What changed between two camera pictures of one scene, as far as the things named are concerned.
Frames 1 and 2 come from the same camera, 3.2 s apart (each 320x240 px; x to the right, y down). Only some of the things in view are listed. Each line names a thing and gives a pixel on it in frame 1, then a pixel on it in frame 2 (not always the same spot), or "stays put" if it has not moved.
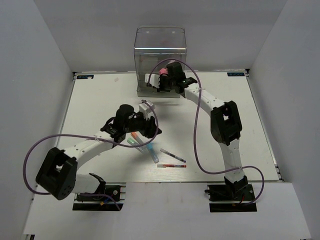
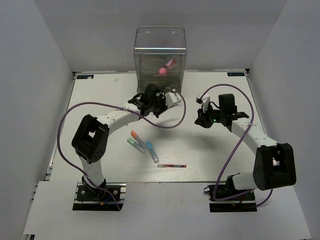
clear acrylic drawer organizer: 155,48 stays put
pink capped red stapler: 163,71 stays put
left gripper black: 150,130 -> 162,98
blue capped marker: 151,150 stays put
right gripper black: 161,88 -> 202,120
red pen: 167,166 stays put
